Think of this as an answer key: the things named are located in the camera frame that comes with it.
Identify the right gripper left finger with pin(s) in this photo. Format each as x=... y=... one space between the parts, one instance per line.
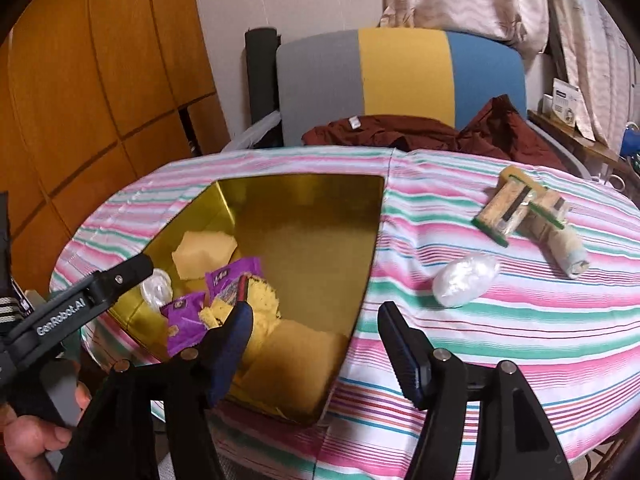
x=221 y=352

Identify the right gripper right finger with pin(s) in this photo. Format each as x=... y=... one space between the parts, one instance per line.
x=409 y=352

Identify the purple snack packet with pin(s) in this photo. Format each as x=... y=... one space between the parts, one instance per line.
x=185 y=329
x=223 y=283

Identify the white plastic ball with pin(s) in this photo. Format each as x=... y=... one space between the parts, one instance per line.
x=156 y=290
x=465 y=279

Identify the yellow sponge block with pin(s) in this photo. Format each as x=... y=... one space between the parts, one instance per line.
x=202 y=252

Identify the cream blue knitted sock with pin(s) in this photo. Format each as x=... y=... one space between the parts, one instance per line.
x=568 y=251

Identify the left hand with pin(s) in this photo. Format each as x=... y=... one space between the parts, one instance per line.
x=27 y=440

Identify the striped pink green tablecloth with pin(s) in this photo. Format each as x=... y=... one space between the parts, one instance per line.
x=576 y=341

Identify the gold tin tray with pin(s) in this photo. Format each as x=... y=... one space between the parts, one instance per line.
x=314 y=235

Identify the green edged snack packet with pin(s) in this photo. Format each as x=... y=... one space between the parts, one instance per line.
x=508 y=207

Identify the dark red garment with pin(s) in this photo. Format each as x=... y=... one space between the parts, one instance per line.
x=497 y=131

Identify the wooden side shelf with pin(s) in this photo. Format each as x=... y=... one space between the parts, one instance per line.
x=594 y=155

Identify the orange wooden wardrobe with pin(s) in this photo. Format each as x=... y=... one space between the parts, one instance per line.
x=94 y=95

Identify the grey yellow blue chair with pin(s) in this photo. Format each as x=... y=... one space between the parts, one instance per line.
x=447 y=76

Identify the white product box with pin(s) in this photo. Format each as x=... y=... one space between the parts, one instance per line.
x=565 y=102

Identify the blue round object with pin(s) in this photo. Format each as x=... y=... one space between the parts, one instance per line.
x=631 y=141

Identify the pink patterned curtain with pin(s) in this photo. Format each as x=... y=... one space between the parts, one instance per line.
x=589 y=49

